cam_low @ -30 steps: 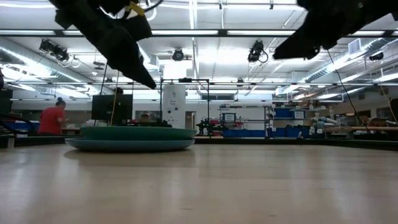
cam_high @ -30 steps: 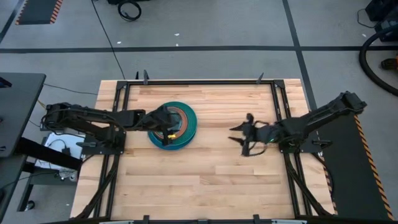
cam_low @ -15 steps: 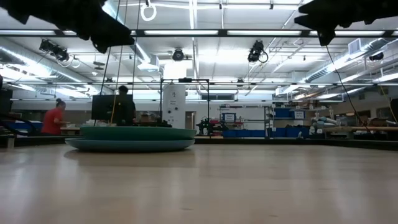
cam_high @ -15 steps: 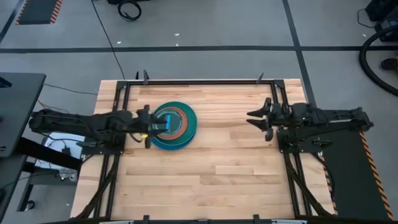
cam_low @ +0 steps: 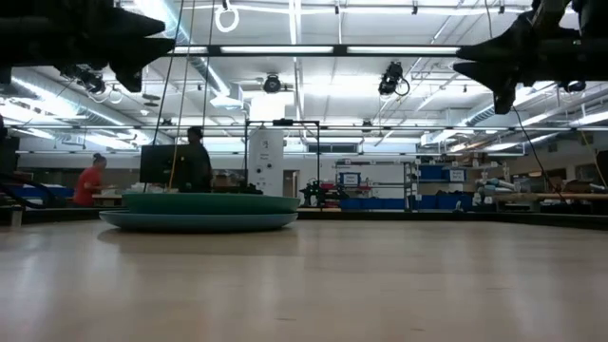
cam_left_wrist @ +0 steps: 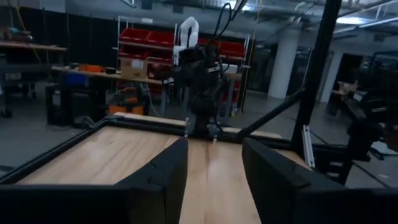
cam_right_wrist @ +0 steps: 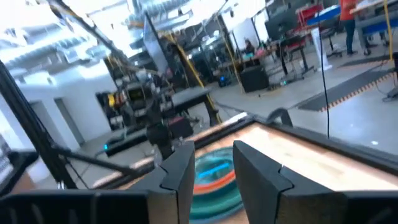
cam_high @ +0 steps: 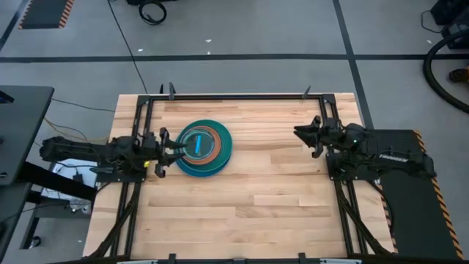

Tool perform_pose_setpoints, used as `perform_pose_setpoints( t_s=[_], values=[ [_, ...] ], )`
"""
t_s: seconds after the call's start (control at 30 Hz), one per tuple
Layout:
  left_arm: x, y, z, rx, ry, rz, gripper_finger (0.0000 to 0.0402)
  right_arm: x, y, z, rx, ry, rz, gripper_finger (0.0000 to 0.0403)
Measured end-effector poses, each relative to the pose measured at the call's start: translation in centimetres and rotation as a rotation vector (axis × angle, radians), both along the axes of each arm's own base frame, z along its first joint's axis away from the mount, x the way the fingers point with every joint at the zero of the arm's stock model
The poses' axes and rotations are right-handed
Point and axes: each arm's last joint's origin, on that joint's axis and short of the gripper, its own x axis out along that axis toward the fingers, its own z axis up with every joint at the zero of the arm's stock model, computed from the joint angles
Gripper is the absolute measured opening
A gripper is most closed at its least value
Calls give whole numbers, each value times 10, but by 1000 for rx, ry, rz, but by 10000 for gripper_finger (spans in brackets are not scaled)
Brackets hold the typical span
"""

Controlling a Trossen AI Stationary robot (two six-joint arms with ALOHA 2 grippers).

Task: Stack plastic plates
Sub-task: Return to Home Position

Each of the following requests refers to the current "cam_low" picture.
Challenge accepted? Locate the black monitor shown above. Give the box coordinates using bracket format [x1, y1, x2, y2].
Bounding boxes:
[139, 143, 184, 187]

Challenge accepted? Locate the dark hanging cable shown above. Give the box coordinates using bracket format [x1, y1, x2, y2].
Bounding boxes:
[200, 0, 215, 129]
[151, 0, 185, 145]

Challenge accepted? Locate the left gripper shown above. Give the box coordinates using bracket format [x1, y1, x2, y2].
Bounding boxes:
[42, 0, 177, 94]

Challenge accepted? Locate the white cable ring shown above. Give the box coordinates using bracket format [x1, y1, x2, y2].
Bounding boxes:
[214, 3, 240, 34]

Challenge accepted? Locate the light hanging cable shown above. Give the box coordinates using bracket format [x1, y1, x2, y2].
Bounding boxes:
[168, 0, 197, 191]

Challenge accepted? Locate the small black robot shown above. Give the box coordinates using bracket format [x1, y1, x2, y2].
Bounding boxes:
[299, 179, 351, 208]

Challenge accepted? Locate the black overhead light bar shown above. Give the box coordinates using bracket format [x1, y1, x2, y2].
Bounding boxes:
[161, 43, 465, 58]

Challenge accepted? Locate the grey shelf unit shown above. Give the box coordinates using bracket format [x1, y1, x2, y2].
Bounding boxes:
[334, 159, 419, 213]

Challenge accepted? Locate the dark teal plastic plate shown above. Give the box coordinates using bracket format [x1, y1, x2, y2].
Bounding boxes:
[121, 191, 301, 216]

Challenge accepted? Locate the white cabinet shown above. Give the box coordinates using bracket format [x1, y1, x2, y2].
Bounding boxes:
[247, 126, 285, 197]

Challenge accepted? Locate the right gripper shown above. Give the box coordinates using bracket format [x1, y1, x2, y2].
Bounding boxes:
[453, 0, 579, 115]

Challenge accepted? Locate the black hanging arm cable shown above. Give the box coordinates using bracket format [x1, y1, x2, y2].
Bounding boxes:
[511, 104, 566, 200]

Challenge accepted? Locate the person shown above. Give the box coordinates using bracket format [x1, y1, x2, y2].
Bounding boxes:
[178, 125, 214, 194]
[72, 152, 115, 208]

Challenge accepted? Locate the wooden beam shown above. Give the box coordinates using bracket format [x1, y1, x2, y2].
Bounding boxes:
[493, 192, 608, 200]

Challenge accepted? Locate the blue storage bin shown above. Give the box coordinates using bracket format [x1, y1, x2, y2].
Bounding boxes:
[418, 163, 448, 181]
[9, 185, 75, 199]
[339, 197, 406, 211]
[417, 193, 476, 211]

